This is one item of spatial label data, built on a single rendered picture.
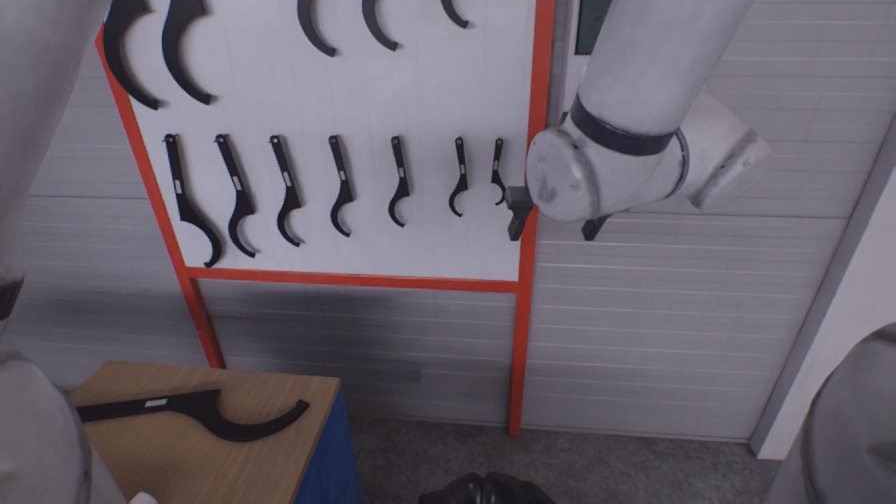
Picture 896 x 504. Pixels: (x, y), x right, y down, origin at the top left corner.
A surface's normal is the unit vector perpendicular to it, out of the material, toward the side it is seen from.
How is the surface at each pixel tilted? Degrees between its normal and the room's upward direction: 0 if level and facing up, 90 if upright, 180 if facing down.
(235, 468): 0
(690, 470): 0
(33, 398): 34
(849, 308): 90
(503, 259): 90
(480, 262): 90
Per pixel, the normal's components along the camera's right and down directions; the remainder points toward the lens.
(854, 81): -0.11, 0.46
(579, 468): -0.02, -0.88
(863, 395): -0.58, -0.80
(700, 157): 0.40, 0.18
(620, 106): -0.65, 0.49
